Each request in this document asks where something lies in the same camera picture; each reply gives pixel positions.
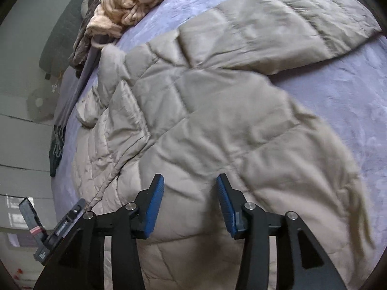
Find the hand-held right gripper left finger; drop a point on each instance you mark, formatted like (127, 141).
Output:
(154, 205)

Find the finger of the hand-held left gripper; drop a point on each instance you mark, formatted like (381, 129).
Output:
(30, 217)

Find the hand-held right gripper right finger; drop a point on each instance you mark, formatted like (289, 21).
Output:
(225, 205)

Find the beige puffer jacket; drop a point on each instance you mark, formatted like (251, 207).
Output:
(211, 111)

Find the round grey floor fan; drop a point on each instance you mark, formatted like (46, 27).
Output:
(39, 102)

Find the grey fringed scarf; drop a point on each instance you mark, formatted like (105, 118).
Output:
(71, 99)

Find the lavender plush blanket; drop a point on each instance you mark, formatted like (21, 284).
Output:
(347, 96)

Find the dark grey headboard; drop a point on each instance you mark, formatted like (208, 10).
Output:
(57, 42)

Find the brown knitted garment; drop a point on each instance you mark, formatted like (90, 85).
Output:
(83, 42)

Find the cream knitted sweater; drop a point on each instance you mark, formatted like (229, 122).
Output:
(121, 3)

